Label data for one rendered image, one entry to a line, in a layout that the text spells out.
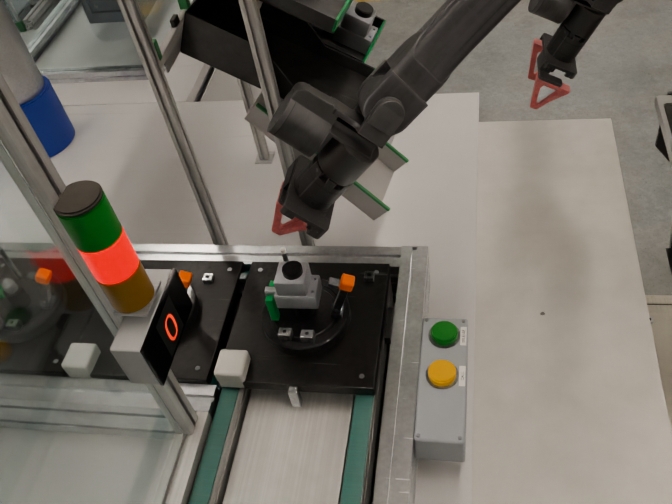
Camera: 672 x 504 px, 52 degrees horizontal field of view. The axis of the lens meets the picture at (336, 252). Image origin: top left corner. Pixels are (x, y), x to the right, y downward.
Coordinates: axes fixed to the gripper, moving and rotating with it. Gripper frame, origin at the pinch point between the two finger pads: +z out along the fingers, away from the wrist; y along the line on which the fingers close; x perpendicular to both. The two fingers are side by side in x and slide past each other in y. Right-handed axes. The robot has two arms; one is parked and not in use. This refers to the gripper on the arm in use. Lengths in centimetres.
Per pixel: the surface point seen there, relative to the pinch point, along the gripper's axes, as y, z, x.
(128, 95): -79, 65, -28
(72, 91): -81, 77, -41
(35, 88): -58, 59, -46
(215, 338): 4.4, 24.3, 3.2
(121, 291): 21.7, -2.3, -15.9
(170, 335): 20.0, 4.1, -7.9
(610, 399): 5, -7, 56
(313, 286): 0.3, 6.9, 10.0
